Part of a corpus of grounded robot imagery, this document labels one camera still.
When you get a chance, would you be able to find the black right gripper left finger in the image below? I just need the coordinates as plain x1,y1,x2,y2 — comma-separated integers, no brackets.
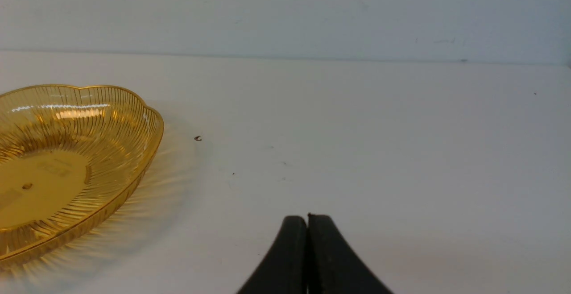
238,215,307,294

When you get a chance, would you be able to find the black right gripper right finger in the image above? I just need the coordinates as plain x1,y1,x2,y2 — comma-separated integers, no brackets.
306,213,392,294

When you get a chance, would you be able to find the amber ribbed plastic plate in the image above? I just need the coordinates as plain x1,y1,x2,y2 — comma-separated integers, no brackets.
0,84,165,272

